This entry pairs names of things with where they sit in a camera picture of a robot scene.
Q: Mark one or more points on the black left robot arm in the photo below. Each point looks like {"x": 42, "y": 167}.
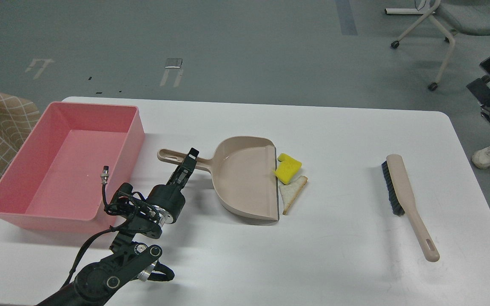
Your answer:
{"x": 130, "y": 260}

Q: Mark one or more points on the grey office chair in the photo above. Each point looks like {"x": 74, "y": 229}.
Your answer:
{"x": 468, "y": 17}

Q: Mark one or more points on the yellow sponge piece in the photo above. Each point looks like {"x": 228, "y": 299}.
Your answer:
{"x": 288, "y": 167}

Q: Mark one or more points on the beige hand brush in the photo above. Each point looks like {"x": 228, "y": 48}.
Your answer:
{"x": 403, "y": 202}

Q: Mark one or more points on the pink plastic bin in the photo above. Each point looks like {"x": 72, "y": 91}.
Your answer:
{"x": 54, "y": 181}

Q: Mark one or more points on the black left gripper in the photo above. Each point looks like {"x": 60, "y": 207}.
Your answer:
{"x": 169, "y": 197}

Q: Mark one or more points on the beige plastic dustpan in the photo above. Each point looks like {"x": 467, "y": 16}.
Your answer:
{"x": 242, "y": 170}

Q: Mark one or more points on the silver floor plate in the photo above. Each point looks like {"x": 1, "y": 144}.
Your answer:
{"x": 173, "y": 63}

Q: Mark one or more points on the toast bread slice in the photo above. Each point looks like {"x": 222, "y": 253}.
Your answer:
{"x": 290, "y": 192}

